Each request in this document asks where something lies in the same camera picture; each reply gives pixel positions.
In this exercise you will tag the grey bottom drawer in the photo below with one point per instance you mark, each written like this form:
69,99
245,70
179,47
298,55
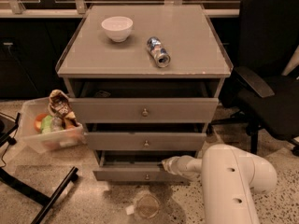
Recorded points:
136,166

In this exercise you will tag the white ceramic bowl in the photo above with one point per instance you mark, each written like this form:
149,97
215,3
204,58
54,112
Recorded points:
117,28

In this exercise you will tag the clear plastic bin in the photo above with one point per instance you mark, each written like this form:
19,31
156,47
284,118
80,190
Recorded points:
43,142

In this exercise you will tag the green apple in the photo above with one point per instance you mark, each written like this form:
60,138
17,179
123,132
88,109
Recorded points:
46,124

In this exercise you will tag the grey drawer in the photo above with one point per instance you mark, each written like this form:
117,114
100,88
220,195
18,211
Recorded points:
145,101
136,166
145,136

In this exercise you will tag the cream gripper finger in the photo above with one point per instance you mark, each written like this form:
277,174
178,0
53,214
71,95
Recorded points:
165,165

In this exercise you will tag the grey middle drawer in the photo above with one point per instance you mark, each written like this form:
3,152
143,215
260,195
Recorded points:
145,136

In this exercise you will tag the grey top drawer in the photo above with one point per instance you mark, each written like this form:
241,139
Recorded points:
145,101

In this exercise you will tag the small dark item in drawer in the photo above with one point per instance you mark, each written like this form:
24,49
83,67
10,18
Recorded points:
102,94

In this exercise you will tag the black office chair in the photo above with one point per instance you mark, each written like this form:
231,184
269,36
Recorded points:
264,83

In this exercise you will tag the brown chip bag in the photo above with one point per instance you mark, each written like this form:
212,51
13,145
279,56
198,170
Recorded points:
59,105

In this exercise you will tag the grey drawer cabinet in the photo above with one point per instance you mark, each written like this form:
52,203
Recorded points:
185,31

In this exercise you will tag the blue silver soda can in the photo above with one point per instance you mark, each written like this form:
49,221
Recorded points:
158,52

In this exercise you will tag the orange fruit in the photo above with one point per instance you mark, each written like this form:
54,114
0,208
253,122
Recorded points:
38,121

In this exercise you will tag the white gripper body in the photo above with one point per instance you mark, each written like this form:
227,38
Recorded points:
177,164

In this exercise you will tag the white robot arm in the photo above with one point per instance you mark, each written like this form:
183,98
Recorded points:
229,177

